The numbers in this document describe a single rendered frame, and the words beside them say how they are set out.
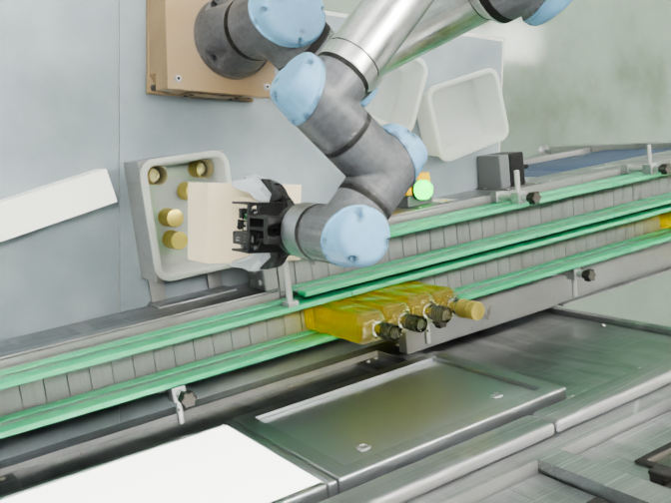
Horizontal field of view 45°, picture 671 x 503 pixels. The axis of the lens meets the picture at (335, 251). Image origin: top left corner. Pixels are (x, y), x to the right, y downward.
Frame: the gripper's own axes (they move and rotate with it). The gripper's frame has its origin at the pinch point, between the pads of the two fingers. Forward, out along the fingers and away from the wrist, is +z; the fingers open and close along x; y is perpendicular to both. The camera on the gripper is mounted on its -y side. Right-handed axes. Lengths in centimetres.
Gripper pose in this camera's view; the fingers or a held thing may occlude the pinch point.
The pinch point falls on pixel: (250, 222)
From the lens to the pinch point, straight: 128.5
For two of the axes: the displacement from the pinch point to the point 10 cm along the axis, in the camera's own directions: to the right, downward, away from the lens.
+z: -5.4, -0.8, 8.4
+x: -0.2, 10.0, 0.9
